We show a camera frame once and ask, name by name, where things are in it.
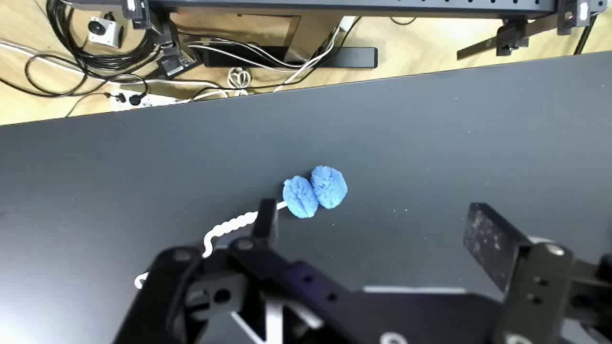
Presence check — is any black power adapter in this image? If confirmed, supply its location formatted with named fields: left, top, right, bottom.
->
left=156, top=53, right=196, bottom=80

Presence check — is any small white camera box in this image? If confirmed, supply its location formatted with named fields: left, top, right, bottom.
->
left=85, top=17, right=122, bottom=48

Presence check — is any black cable bundle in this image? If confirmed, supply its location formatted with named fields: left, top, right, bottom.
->
left=43, top=0, right=160, bottom=69

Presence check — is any black metal bracket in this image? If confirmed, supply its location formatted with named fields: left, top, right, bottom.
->
left=454, top=17, right=531, bottom=63

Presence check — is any black cable loop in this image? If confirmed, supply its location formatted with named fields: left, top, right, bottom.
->
left=0, top=52, right=150, bottom=120

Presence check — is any coiled white cable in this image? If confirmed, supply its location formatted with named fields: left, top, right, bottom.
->
left=225, top=65, right=254, bottom=90

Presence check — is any black metal frame beam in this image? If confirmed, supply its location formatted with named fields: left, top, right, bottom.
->
left=148, top=0, right=558, bottom=19

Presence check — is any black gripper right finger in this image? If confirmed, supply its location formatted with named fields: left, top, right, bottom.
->
left=462, top=201, right=575, bottom=344

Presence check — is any blue brush with white handle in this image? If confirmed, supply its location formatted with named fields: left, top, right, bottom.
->
left=133, top=164, right=349, bottom=290

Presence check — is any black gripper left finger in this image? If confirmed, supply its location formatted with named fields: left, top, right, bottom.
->
left=227, top=197, right=359, bottom=321

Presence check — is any black flat stand base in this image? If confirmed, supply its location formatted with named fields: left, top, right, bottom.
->
left=200, top=44, right=378, bottom=71

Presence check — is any white power strip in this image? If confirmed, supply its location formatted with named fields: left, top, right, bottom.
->
left=103, top=90, right=177, bottom=111

